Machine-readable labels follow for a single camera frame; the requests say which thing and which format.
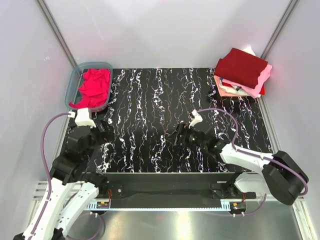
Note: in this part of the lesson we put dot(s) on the red folded shirt bottom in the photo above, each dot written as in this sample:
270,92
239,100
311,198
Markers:
262,91

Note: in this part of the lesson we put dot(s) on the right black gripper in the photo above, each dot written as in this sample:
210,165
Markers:
182,129

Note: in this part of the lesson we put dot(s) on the bright pink t shirt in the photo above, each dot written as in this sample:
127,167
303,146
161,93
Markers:
94,90

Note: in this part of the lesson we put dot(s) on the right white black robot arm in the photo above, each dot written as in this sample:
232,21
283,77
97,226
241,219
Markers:
272,174

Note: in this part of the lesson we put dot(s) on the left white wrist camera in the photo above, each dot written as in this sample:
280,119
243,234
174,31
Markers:
83,118

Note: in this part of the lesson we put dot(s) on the peach folded shirt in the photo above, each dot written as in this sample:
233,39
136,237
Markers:
222,91

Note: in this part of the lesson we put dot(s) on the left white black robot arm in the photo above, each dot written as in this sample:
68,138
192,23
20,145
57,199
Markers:
70,189

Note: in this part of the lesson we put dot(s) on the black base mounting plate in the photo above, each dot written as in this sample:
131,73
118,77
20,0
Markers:
159,191

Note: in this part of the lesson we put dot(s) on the light pink folded shirt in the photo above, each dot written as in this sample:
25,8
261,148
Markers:
253,92

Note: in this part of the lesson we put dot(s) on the dark red folded shirt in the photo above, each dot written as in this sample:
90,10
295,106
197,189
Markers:
240,67

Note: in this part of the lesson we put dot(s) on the translucent blue plastic basin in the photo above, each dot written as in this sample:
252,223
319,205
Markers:
77,79

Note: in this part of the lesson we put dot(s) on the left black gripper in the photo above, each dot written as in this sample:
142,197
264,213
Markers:
109,129

